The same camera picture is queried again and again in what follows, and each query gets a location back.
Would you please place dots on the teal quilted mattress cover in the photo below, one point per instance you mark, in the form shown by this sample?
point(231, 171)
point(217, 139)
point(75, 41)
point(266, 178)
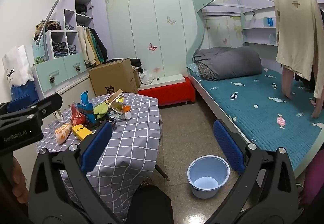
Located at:
point(253, 97)

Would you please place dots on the orange snack packet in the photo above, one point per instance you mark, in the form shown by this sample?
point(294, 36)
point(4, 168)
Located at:
point(62, 134)

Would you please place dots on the olive clothes pile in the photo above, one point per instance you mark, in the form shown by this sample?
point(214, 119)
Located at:
point(48, 26)

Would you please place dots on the green wrapper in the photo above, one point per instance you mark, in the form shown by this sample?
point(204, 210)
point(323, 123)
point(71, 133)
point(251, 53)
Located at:
point(100, 110)

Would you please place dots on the light blue plastic bin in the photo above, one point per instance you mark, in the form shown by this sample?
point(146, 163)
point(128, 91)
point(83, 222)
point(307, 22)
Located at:
point(202, 183)

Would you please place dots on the grey metal handrail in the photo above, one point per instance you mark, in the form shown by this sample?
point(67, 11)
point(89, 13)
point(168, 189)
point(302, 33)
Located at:
point(54, 7)

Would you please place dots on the blue checked pillow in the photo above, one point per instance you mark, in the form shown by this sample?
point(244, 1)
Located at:
point(193, 68)

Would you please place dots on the white paper shopping bag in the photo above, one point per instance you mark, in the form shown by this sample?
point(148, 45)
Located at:
point(17, 67)

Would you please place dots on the black folded clothes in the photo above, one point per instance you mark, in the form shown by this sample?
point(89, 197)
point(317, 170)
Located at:
point(81, 9)

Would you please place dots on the turquoise drawer cabinet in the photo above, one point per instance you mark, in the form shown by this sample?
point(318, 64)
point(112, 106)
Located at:
point(50, 74)

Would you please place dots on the folded jeans stack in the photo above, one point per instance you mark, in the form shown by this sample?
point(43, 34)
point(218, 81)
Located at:
point(60, 49)

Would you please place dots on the white wardrobe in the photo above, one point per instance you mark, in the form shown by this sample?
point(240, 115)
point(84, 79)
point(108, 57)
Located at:
point(141, 23)

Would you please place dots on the red snack bag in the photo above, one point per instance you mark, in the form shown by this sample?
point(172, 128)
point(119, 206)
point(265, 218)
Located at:
point(77, 116)

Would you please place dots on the silver wrapper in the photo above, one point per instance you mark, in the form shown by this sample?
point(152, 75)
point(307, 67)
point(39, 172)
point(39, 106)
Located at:
point(114, 116)

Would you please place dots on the dark purple cloth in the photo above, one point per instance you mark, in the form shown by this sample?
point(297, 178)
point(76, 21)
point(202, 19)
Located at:
point(313, 175)

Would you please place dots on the lilac open shelf cabinet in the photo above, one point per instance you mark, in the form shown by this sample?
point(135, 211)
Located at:
point(69, 18)

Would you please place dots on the blue snack bag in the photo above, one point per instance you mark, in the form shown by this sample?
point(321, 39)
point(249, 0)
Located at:
point(87, 112)

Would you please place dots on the white plastic bag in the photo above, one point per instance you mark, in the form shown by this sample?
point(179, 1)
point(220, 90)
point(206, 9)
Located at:
point(146, 77)

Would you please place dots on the white wall shelves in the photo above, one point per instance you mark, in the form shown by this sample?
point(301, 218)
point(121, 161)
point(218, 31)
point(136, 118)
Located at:
point(258, 36)

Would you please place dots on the yellow carton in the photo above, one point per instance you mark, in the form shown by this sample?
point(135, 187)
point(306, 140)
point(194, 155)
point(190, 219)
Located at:
point(117, 105)

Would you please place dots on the red bench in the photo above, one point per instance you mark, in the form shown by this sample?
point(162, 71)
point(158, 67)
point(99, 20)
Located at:
point(167, 94)

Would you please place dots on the grey duvet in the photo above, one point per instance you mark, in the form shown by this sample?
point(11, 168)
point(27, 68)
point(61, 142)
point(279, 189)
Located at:
point(227, 61)

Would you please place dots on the black clothes pile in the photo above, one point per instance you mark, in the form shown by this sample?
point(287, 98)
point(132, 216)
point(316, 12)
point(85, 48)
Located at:
point(136, 62)

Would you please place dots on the white board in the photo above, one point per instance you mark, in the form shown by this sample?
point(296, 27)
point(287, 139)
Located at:
point(164, 80)

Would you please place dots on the white butterfly sticker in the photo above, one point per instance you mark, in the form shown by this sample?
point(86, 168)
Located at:
point(170, 20)

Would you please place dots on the pale green bunk bed frame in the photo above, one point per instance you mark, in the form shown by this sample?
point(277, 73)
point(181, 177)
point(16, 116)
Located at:
point(200, 36)

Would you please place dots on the orange bottle cap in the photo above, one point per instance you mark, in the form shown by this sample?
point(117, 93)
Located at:
point(126, 108)

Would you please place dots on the white table clip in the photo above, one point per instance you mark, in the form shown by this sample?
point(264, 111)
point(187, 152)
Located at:
point(58, 115)

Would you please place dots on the person's black trouser leg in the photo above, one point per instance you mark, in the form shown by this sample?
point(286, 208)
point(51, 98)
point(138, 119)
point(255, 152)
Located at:
point(149, 206)

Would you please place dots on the large cardboard box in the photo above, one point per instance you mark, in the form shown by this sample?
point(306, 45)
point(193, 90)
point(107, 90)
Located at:
point(111, 79)

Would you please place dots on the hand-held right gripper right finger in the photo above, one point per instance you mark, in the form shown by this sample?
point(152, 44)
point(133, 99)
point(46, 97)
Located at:
point(227, 148)

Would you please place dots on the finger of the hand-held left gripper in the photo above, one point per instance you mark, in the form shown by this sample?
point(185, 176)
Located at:
point(19, 105)
point(48, 106)

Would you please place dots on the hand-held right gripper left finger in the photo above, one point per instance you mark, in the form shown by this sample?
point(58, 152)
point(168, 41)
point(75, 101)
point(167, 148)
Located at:
point(97, 145)

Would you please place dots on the black table leg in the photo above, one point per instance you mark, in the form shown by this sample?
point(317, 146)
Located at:
point(162, 172)

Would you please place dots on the blue tissue pack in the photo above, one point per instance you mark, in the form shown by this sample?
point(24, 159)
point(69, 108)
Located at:
point(268, 21)

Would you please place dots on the yellow packet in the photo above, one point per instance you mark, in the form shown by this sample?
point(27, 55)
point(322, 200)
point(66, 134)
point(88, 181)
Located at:
point(81, 132)

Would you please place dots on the cream sweater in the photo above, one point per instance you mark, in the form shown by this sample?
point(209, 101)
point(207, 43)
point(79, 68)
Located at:
point(296, 36)

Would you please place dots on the person's left hand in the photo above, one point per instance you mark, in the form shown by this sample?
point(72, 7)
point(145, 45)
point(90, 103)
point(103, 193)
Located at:
point(20, 178)

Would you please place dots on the pink butterfly sticker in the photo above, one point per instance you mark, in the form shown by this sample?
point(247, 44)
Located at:
point(152, 47)

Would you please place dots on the grey checked tablecloth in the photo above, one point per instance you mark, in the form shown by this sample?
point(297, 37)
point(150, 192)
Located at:
point(131, 143)

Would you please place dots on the pink trousers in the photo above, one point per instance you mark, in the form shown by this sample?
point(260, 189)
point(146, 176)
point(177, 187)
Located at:
point(287, 82)

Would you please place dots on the small white bottle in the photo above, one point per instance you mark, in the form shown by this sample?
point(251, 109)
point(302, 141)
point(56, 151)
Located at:
point(127, 116)

